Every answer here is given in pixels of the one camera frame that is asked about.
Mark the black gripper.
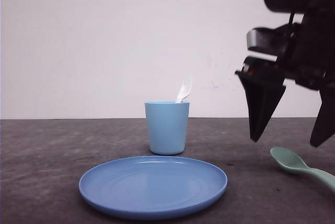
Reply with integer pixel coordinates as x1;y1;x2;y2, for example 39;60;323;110
235;0;334;147

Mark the mint green plastic spoon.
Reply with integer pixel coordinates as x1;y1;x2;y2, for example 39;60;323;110
270;147;334;193

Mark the white plastic fork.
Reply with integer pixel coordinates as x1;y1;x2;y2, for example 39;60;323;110
175;74;193;103

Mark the light blue plastic cup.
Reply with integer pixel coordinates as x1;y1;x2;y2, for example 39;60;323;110
144;100;190;155

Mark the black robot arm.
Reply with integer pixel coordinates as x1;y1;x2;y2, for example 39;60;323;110
236;0;334;147

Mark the blue plastic plate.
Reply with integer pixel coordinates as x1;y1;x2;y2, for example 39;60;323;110
79;156;228;220

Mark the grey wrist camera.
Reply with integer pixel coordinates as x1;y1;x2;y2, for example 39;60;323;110
247;23;302;57

